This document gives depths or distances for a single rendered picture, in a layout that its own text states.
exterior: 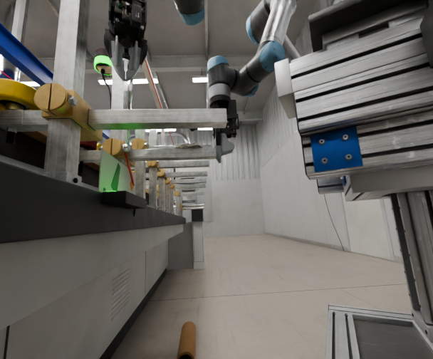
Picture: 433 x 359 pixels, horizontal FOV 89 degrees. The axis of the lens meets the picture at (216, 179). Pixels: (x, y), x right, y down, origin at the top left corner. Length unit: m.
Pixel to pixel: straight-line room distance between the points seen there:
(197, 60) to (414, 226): 6.34
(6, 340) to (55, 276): 0.31
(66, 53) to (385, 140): 0.63
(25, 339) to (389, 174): 0.94
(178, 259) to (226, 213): 6.40
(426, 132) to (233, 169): 9.44
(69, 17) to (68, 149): 0.26
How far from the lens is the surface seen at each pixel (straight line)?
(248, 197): 9.71
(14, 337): 0.77
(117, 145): 0.66
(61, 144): 0.45
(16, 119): 0.56
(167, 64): 6.70
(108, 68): 0.83
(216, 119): 0.46
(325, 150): 0.54
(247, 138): 10.41
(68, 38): 0.55
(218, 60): 0.83
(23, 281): 0.40
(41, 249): 0.42
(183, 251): 3.33
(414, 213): 0.75
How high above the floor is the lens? 0.63
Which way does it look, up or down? 11 degrees up
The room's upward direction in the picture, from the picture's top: 3 degrees counter-clockwise
